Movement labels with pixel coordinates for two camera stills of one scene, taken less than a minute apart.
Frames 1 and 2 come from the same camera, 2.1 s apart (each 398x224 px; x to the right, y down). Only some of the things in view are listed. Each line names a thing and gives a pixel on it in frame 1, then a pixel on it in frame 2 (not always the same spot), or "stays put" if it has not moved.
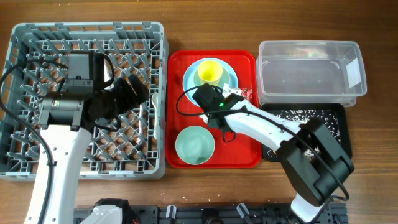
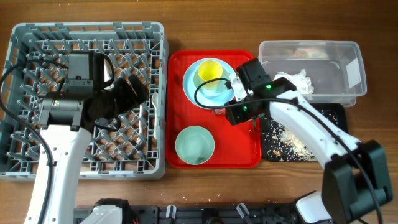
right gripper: (209, 124) to (234, 115)
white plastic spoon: (155, 101) stays put
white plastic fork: (140, 123) stays put
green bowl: (194, 145) stays put
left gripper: (130, 99) stays put
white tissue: (226, 91) to (300, 79)
